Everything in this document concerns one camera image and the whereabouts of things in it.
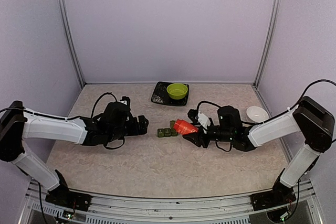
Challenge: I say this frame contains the aluminium front frame rail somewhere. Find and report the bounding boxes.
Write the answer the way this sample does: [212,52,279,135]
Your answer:
[18,180,323,224]

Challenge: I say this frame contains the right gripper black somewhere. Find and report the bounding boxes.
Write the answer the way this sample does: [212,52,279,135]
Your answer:
[183,122,234,148]

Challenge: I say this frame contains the green pill organizer box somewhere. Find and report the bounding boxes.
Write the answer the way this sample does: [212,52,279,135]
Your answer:
[157,120,178,138]

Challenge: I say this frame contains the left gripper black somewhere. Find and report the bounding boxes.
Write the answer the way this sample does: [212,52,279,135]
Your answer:
[108,115,149,142]

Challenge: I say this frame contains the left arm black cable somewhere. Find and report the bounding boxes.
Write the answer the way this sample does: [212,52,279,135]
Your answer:
[91,92,119,119]

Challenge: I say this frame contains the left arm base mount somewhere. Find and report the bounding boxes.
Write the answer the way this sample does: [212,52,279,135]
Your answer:
[45,188,92,211]

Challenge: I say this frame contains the left aluminium corner post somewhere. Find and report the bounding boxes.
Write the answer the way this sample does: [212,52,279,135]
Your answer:
[57,0,86,89]

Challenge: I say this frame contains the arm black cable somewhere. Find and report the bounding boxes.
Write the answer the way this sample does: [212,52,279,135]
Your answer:
[296,79,336,109]
[91,92,119,119]

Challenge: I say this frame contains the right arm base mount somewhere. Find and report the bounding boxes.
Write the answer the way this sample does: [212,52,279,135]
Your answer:
[250,187,297,211]

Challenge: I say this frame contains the aluminium corner post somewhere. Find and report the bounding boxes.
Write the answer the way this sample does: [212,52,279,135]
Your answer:
[57,0,86,89]
[253,0,281,89]

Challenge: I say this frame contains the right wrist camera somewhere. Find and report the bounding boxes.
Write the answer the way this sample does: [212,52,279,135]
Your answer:
[196,111,211,129]

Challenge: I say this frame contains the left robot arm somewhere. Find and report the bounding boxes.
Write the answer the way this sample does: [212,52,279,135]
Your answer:
[1,97,149,206]

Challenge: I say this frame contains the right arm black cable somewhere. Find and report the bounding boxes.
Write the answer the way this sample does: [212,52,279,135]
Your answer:
[296,79,336,109]

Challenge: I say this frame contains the lime green bowl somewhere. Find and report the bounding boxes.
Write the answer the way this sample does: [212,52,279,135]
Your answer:
[166,83,188,100]

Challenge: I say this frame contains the black patterned tray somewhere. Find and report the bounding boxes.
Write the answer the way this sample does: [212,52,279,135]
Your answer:
[151,81,189,107]

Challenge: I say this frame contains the right aluminium corner post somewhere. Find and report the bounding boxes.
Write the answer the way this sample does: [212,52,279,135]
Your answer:
[253,0,281,89]

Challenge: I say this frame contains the red pill bottle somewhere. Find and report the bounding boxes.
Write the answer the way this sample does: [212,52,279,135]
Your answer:
[173,119,198,135]

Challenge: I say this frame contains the white bottle lid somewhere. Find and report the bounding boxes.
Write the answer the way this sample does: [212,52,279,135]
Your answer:
[246,106,269,123]

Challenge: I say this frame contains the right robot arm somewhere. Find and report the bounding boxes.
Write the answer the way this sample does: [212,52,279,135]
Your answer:
[183,96,335,205]

